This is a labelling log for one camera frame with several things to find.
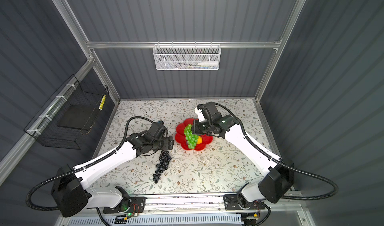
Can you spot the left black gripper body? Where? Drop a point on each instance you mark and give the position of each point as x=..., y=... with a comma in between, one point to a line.
x=164, y=144

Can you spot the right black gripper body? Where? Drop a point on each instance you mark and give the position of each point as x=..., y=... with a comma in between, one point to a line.
x=201, y=127

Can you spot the black fake grape bunch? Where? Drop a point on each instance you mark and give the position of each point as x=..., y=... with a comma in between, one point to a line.
x=163, y=165

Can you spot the yellow fake pear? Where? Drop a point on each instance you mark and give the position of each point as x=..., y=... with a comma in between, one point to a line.
x=199, y=140

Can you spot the green fake grape bunch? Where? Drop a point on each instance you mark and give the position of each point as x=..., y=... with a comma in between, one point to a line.
x=190, y=137

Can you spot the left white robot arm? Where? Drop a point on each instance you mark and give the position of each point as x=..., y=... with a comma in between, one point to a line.
x=71, y=185

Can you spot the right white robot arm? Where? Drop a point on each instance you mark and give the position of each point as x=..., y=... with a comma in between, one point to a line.
x=278, y=175

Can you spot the red flower-shaped fruit bowl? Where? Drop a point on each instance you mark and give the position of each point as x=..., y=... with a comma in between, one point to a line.
x=181, y=139

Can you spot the white marker in basket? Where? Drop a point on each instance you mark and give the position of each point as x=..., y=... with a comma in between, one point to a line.
x=209, y=64

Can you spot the black pad in basket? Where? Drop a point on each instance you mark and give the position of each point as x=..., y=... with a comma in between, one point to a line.
x=79, y=117

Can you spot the white wire mesh basket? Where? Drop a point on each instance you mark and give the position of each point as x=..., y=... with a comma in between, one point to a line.
x=185, y=57

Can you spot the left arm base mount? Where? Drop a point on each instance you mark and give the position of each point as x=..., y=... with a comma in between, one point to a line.
x=134, y=205

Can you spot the aluminium front rail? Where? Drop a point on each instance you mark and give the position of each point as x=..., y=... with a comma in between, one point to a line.
x=172, y=201

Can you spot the black wire basket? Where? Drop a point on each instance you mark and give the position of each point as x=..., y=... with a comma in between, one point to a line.
x=45, y=130

